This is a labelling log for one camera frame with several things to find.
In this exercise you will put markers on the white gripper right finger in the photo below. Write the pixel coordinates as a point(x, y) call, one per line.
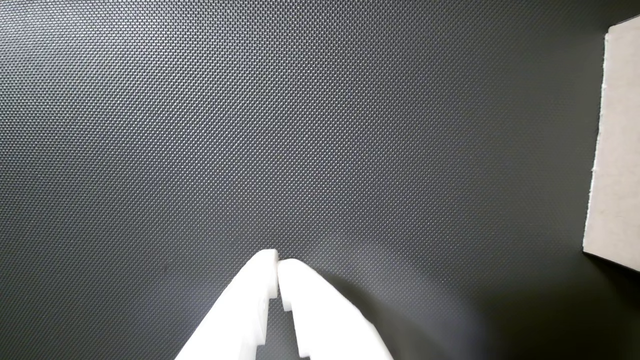
point(325, 320)

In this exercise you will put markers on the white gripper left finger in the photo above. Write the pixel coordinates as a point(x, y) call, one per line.
point(240, 310)

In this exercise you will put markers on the small open cardboard box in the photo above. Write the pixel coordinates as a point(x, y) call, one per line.
point(617, 150)

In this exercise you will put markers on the dark grey textured mat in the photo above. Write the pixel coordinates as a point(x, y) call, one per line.
point(200, 125)

